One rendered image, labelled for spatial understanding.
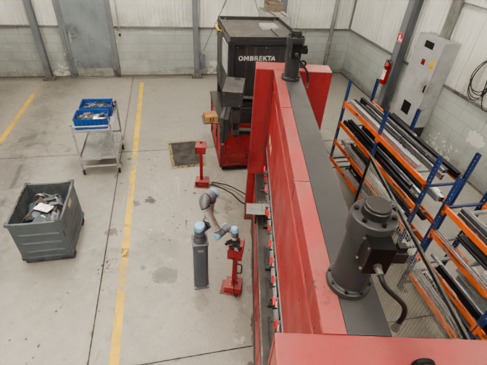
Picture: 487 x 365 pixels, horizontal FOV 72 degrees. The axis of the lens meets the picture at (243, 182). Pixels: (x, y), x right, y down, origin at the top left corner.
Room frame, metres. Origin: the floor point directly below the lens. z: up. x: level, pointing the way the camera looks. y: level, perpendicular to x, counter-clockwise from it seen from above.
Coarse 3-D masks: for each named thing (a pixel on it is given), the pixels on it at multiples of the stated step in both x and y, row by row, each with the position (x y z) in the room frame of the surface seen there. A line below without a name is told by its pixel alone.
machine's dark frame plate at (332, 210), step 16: (304, 96) 3.01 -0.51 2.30; (304, 112) 2.66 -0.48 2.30; (304, 128) 2.38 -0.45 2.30; (304, 144) 2.13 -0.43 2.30; (320, 144) 2.15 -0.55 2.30; (304, 160) 1.93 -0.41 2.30; (320, 160) 1.93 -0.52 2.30; (320, 176) 1.75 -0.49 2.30; (320, 192) 1.58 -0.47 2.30; (336, 192) 1.59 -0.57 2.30; (320, 208) 1.44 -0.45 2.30; (336, 208) 1.45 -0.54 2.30; (320, 224) 1.31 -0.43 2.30; (336, 224) 1.32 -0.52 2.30; (336, 240) 1.19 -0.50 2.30; (336, 256) 1.09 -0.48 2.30; (352, 304) 0.83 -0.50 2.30; (368, 304) 0.84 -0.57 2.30; (352, 320) 0.76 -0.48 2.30; (368, 320) 0.76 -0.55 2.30; (384, 320) 0.77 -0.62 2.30; (384, 336) 0.70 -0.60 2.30
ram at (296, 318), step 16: (272, 96) 3.62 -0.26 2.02; (272, 112) 3.43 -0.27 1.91; (272, 128) 3.25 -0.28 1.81; (272, 144) 3.08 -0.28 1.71; (272, 160) 2.92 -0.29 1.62; (272, 176) 2.76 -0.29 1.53; (272, 192) 2.61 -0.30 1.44; (288, 192) 1.87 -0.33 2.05; (272, 208) 2.46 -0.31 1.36; (288, 208) 1.77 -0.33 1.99; (272, 224) 2.32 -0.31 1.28; (288, 224) 1.68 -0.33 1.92; (288, 240) 1.59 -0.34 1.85; (288, 256) 1.50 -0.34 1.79; (288, 272) 1.42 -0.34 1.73; (288, 288) 1.33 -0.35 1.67; (304, 288) 1.07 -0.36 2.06; (288, 304) 1.25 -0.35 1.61; (304, 304) 1.00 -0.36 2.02; (288, 320) 1.17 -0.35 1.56; (304, 320) 0.94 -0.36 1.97
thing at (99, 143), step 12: (72, 132) 4.46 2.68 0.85; (84, 132) 4.50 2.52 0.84; (96, 132) 4.54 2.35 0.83; (108, 132) 5.41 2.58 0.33; (120, 132) 5.43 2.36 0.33; (84, 144) 4.92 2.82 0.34; (96, 144) 4.96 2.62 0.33; (108, 144) 4.99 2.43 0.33; (84, 156) 4.56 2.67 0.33; (96, 156) 4.59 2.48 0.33; (108, 156) 4.56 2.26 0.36; (84, 168) 4.51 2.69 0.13; (120, 168) 4.63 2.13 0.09
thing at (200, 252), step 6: (192, 240) 2.49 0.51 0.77; (192, 246) 2.41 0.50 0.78; (198, 246) 2.42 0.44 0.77; (204, 246) 2.44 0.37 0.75; (198, 252) 2.42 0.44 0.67; (204, 252) 2.44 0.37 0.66; (198, 258) 2.42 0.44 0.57; (204, 258) 2.44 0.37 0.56; (198, 264) 2.42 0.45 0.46; (204, 264) 2.44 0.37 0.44; (198, 270) 2.42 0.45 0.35; (204, 270) 2.44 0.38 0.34; (198, 276) 2.42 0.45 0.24; (204, 276) 2.44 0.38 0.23; (198, 282) 2.42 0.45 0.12; (204, 282) 2.44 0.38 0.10; (198, 288) 2.41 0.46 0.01
